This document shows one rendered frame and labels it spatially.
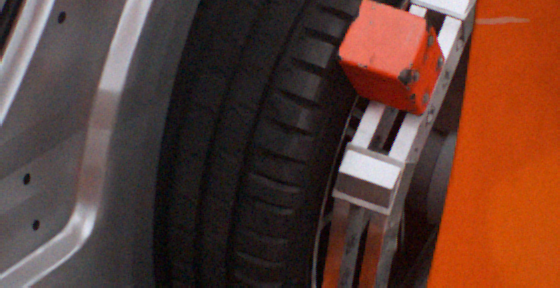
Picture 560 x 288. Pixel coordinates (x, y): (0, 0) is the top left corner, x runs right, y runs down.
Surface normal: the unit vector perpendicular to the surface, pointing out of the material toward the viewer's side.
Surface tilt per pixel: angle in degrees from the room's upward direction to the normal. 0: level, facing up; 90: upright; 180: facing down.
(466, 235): 90
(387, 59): 45
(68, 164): 90
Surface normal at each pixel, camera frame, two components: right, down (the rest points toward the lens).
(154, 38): 0.86, 0.30
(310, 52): -0.33, -0.29
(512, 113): -0.51, 0.36
